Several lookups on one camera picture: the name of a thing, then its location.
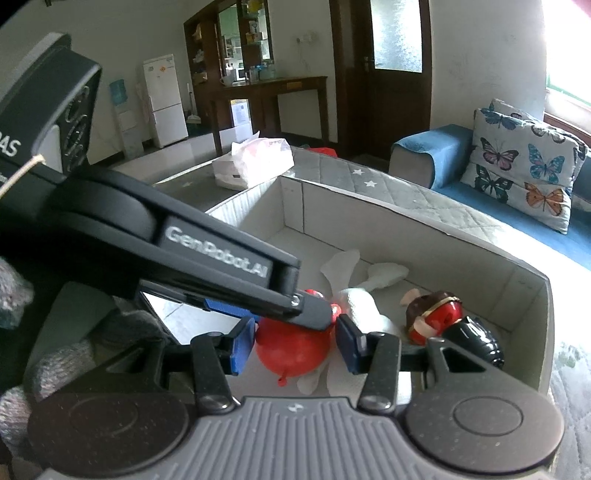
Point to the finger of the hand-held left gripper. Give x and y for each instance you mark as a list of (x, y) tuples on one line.
[(226, 308), (316, 311)]

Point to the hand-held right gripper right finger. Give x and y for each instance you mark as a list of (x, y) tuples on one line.
[(348, 346)]

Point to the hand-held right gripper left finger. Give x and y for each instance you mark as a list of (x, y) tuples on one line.
[(242, 346)]

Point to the white plush rabbit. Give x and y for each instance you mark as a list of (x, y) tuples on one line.
[(364, 309)]

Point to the red round toy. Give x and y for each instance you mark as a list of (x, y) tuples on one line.
[(291, 348)]

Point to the black-haired red doll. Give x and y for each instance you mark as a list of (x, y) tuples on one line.
[(471, 332)]

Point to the grey cardboard box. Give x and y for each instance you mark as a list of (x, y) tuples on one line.
[(461, 267)]

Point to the person's left hand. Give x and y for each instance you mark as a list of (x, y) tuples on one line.
[(92, 360)]

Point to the water dispenser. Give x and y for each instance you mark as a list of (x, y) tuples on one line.
[(122, 115)]

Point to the white refrigerator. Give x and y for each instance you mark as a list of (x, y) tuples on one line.
[(164, 101)]

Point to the pink tissue pack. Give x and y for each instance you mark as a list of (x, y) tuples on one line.
[(254, 161)]

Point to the white box with label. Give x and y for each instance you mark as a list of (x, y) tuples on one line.
[(240, 113)]

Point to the red plastic bag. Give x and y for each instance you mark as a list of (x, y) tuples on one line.
[(323, 151)]

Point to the dark wooden cabinet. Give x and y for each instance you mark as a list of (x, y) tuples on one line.
[(203, 60)]

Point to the wooden console table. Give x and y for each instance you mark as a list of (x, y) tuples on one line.
[(272, 90)]

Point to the blue sofa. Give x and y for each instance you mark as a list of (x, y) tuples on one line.
[(425, 157)]

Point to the dark wooden door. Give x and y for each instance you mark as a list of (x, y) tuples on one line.
[(392, 78)]

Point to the butterfly print pillow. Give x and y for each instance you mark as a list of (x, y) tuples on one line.
[(501, 107), (526, 170)]

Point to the window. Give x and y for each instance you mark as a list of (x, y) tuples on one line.
[(570, 92)]

